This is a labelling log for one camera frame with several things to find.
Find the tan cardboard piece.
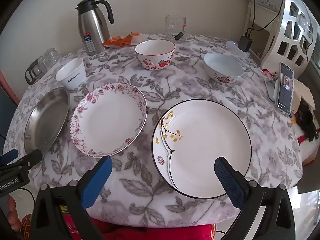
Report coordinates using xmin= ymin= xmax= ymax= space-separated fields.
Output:
xmin=292 ymin=79 xmax=317 ymax=113

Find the orange snack packet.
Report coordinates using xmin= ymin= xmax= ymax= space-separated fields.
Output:
xmin=102 ymin=35 xmax=131 ymax=48
xmin=124 ymin=31 xmax=148 ymax=45

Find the clear glass mug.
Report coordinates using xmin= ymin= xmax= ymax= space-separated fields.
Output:
xmin=165 ymin=15 xmax=187 ymax=43

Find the white phone stand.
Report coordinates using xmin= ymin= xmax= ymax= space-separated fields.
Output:
xmin=264 ymin=77 xmax=282 ymax=101

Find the dark blue panel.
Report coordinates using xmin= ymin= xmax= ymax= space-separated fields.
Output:
xmin=0 ymin=90 xmax=18 ymax=140

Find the pink crochet piece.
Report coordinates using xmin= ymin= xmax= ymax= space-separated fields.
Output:
xmin=261 ymin=67 xmax=276 ymax=80

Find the white cut-out chair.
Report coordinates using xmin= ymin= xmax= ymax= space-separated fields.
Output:
xmin=260 ymin=0 xmax=316 ymax=76

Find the red yellow knitted cloth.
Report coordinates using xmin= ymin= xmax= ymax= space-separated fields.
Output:
xmin=291 ymin=119 xmax=320 ymax=166

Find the black power adapter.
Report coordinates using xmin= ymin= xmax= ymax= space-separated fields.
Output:
xmin=237 ymin=35 xmax=253 ymax=52

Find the pink floral rim plate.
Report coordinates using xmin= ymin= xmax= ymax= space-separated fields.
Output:
xmin=70 ymin=82 xmax=148 ymax=158

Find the red-rimmed strawberry bowl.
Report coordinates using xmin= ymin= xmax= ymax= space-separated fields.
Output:
xmin=135 ymin=39 xmax=176 ymax=70

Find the black cloth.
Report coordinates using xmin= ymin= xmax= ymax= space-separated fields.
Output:
xmin=296 ymin=97 xmax=320 ymax=142

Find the white square bowl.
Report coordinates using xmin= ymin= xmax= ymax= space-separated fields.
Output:
xmin=55 ymin=58 xmax=87 ymax=91

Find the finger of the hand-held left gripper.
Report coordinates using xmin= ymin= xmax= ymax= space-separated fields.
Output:
xmin=0 ymin=149 xmax=43 ymax=175
xmin=0 ymin=149 xmax=19 ymax=166

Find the smartphone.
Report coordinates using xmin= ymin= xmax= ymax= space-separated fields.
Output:
xmin=275 ymin=62 xmax=296 ymax=115

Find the glass pot with black handle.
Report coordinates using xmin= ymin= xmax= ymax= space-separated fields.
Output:
xmin=24 ymin=57 xmax=50 ymax=86

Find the black-rimmed white ginkgo plate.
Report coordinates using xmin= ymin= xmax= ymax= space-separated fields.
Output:
xmin=151 ymin=99 xmax=252 ymax=200

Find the pale blue strawberry bowl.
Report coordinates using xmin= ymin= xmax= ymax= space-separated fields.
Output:
xmin=203 ymin=52 xmax=244 ymax=84

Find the person's left hand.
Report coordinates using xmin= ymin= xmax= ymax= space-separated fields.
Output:
xmin=7 ymin=195 xmax=22 ymax=232

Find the pink strip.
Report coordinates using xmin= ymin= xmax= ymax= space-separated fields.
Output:
xmin=0 ymin=70 xmax=21 ymax=106

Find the stainless steel thermos jug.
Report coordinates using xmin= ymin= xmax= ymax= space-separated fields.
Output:
xmin=76 ymin=0 xmax=114 ymax=55

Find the steel-rimmed white floral bowl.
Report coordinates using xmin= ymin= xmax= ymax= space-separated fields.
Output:
xmin=24 ymin=87 xmax=72 ymax=155

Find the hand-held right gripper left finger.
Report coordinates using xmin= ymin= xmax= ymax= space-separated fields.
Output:
xmin=29 ymin=156 xmax=113 ymax=240

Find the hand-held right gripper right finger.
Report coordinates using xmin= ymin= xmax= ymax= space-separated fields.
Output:
xmin=214 ymin=157 xmax=297 ymax=240

